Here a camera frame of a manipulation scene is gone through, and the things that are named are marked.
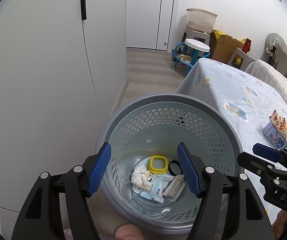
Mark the clear plastic storage bin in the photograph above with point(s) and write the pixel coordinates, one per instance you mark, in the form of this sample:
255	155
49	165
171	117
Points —
201	20

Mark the yellow plastic bag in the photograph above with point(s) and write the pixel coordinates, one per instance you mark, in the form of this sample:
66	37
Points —
218	35

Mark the person's knee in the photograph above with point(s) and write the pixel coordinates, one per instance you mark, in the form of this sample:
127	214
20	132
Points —
129	233

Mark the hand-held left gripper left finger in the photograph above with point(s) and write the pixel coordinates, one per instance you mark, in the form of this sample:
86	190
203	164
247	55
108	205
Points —
99	170

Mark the grey clothing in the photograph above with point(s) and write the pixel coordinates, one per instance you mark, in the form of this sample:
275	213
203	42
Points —
274	40

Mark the white door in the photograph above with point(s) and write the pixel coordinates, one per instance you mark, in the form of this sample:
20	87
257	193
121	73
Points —
143	17

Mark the light blue wipe packet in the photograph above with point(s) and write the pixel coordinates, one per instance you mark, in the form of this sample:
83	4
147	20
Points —
156	190

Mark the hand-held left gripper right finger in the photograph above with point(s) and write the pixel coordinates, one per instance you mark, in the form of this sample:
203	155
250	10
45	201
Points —
189	170

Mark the black hair band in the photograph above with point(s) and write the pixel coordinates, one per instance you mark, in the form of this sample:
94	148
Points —
170	168

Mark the grey plastic stool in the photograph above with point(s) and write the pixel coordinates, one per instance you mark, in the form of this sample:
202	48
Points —
196	33
238	53

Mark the white paper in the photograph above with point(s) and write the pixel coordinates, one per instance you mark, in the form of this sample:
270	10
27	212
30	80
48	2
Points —
141	177

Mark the blue stool with white seat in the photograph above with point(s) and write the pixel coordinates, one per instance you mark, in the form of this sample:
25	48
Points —
196	44

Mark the red bottle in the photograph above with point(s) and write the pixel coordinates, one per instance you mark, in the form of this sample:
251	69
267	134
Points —
246	46

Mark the beige sofa cover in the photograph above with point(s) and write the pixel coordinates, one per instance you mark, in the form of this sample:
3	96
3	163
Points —
266	72

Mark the yellow plastic lid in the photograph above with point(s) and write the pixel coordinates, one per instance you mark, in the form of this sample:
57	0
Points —
150	165

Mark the small white cardboard box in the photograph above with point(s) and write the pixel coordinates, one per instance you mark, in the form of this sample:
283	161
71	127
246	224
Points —
173	187

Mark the brown cardboard box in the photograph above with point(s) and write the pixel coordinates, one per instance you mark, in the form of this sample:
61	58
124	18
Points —
223	50

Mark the white wardrobe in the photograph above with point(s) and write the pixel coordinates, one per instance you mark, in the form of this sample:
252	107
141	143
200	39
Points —
33	80

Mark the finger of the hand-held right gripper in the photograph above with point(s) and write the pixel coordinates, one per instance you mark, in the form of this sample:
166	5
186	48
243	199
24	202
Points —
253	162
266	150

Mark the grey perforated waste basket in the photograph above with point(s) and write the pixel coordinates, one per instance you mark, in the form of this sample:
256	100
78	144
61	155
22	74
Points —
158	120

